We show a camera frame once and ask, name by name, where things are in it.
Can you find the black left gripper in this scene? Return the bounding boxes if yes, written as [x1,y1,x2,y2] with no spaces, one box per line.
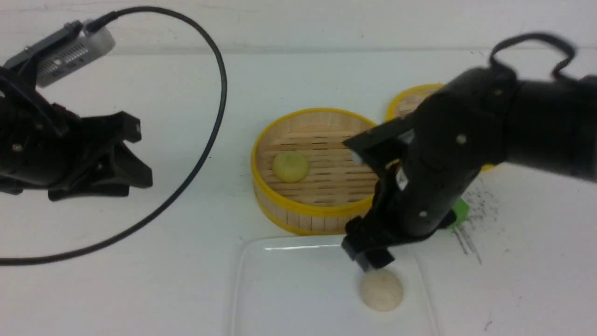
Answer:
[1,68,153,202]

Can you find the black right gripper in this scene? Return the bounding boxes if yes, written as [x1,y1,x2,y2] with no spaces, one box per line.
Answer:
[341,67,517,272]

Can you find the yellow steamed bun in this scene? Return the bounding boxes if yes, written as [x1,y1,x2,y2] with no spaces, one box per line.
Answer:
[271,151,309,183]

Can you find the white steamed bun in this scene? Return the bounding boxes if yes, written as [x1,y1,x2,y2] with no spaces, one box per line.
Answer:
[359,269,404,312]

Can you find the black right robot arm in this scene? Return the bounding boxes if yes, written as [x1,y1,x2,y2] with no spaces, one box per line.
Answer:
[341,68,596,272]

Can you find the white rectangular plate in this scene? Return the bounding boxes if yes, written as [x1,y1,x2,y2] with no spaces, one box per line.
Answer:
[229,235,438,336]

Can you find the bamboo steamer basket yellow rim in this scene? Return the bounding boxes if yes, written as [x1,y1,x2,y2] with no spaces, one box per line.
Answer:
[251,108,378,235]

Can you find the green cube block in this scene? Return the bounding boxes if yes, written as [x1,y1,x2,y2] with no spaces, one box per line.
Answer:
[447,198,470,230]

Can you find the bamboo steamer lid yellow rim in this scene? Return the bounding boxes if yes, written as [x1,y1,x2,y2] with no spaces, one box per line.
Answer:
[385,84,495,172]

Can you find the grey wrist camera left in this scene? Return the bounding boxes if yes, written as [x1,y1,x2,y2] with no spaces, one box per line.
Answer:
[4,19,116,88]

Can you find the black camera cable left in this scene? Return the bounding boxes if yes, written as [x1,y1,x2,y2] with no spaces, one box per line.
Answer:
[0,6,228,266]

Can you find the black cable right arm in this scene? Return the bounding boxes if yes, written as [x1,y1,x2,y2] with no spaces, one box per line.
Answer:
[488,32,578,82]

